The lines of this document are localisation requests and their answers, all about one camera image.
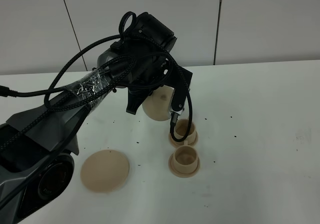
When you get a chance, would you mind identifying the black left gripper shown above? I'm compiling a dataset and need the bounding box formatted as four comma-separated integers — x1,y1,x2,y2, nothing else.
126,56,173,114

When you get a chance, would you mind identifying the beige ceramic teapot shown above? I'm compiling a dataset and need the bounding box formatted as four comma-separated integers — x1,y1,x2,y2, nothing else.
142,85,174,121

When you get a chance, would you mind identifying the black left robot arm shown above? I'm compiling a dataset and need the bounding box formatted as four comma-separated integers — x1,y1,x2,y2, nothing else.
0,12,177,224

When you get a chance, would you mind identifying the beige round teapot tray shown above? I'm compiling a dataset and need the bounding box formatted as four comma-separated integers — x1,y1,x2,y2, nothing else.
80,149,130,193

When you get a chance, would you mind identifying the far beige teacup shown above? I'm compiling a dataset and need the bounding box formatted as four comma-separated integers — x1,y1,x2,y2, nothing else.
173,119,197,139

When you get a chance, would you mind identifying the beige teacup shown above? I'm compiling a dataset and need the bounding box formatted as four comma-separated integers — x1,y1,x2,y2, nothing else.
173,119,197,139
173,145,199,165

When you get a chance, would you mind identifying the far beige saucer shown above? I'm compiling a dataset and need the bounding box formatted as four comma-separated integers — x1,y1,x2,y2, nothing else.
168,130,198,148

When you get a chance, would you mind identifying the beige saucer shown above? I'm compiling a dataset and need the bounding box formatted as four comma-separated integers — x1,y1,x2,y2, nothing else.
168,154,201,178
168,130,198,148

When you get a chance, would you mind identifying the near beige saucer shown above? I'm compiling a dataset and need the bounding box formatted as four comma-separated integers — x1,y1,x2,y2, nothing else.
168,154,201,178

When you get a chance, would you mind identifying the near beige teacup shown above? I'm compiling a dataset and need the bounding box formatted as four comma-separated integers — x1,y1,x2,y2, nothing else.
173,145,199,165

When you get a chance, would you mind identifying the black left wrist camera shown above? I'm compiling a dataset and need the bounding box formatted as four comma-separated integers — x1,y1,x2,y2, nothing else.
164,66,193,115

